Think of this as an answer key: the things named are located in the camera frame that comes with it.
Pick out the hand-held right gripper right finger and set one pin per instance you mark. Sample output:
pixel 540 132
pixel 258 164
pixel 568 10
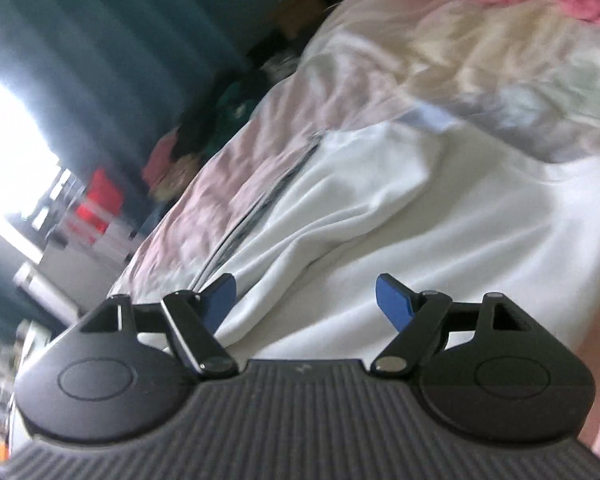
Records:
pixel 392 302

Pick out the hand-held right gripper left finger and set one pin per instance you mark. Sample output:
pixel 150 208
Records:
pixel 220 305

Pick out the white pants with black stripe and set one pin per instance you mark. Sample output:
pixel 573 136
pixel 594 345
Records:
pixel 405 220

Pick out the pile of dark clothes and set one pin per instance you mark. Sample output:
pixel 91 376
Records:
pixel 240 95

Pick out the pink cloth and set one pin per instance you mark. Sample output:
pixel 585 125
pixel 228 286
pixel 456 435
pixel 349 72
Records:
pixel 160 157

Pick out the grey-blue curtain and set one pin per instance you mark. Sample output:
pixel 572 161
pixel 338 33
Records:
pixel 0 290

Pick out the pastel tie-dye bed sheet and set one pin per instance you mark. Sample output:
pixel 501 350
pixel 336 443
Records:
pixel 380 70

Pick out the window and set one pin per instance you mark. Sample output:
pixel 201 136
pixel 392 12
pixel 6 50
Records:
pixel 10 160

